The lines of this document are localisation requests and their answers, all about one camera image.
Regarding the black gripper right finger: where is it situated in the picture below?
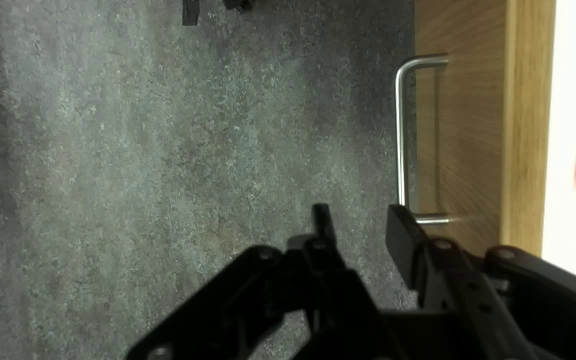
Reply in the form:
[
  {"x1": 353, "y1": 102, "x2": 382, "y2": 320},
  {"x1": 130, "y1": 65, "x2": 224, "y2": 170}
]
[{"x1": 386, "y1": 205, "x2": 576, "y2": 360}]

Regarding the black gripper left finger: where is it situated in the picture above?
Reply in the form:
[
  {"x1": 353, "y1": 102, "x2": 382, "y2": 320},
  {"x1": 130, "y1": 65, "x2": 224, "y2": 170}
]
[{"x1": 127, "y1": 203, "x2": 397, "y2": 360}]

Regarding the silver drawer handle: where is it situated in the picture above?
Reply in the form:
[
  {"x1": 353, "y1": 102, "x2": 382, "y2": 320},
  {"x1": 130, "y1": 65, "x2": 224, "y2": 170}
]
[{"x1": 395, "y1": 53, "x2": 448, "y2": 205}]

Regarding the wooden drawer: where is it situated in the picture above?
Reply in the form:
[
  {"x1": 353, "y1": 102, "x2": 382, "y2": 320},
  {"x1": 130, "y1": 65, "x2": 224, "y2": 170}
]
[{"x1": 414, "y1": 0, "x2": 576, "y2": 274}]

